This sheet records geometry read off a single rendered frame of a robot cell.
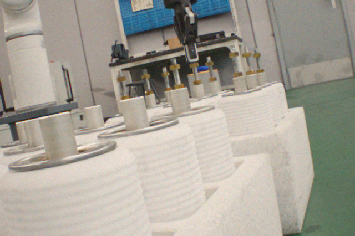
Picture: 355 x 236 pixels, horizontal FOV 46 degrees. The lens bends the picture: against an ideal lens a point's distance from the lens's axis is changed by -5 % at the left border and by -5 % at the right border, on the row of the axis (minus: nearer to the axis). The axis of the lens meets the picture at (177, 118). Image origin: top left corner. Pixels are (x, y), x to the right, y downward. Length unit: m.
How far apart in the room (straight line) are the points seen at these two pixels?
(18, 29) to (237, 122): 0.55
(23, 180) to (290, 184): 0.55
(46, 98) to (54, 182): 0.77
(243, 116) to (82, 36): 5.80
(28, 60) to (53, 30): 5.72
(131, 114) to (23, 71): 0.66
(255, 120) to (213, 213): 0.44
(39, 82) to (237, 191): 0.70
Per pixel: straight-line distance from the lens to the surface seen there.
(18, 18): 1.11
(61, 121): 0.29
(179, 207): 0.37
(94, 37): 6.42
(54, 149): 0.29
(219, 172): 0.48
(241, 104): 0.77
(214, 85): 1.06
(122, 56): 5.37
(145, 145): 0.35
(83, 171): 0.26
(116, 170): 0.27
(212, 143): 0.47
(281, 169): 0.74
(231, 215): 0.37
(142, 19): 6.03
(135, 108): 0.39
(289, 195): 0.75
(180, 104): 0.50
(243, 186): 0.42
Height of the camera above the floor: 0.28
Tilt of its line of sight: 4 degrees down
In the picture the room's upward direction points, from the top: 11 degrees counter-clockwise
